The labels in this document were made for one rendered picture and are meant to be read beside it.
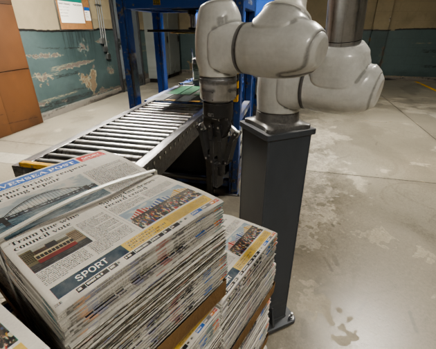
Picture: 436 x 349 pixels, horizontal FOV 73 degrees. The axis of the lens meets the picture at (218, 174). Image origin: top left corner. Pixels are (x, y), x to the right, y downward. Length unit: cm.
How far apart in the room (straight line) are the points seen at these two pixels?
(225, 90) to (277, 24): 18
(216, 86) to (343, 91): 40
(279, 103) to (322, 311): 115
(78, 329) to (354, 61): 86
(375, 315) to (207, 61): 155
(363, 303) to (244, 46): 156
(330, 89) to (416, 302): 139
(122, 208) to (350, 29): 74
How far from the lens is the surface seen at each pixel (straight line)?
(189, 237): 47
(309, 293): 185
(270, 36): 61
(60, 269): 42
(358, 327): 178
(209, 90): 71
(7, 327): 37
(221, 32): 67
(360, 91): 95
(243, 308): 78
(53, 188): 62
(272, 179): 110
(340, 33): 95
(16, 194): 63
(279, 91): 103
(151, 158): 136
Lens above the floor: 132
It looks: 26 degrees down
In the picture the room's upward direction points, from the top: straight up
